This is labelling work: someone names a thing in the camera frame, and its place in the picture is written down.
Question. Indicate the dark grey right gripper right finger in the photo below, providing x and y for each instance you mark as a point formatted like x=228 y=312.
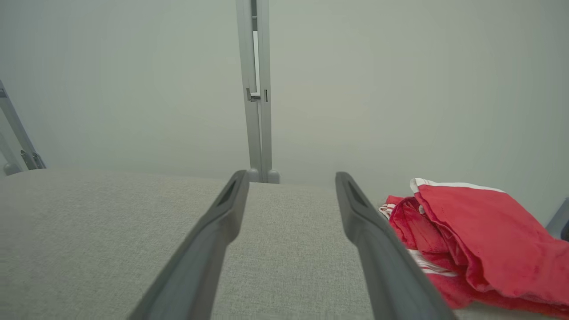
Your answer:
x=386 y=266

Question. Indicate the dark grey object edge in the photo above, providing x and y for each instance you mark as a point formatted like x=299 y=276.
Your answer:
x=561 y=222

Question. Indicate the grey metal partition post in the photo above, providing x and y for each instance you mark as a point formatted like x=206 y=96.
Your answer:
x=264 y=133

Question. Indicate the red basketball jersey white trim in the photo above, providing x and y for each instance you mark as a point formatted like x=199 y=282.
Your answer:
x=489 y=231

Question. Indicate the grey slanted metal frame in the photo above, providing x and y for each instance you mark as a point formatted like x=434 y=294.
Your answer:
x=18 y=129

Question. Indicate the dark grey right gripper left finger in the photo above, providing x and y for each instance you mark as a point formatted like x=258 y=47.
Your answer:
x=200 y=258

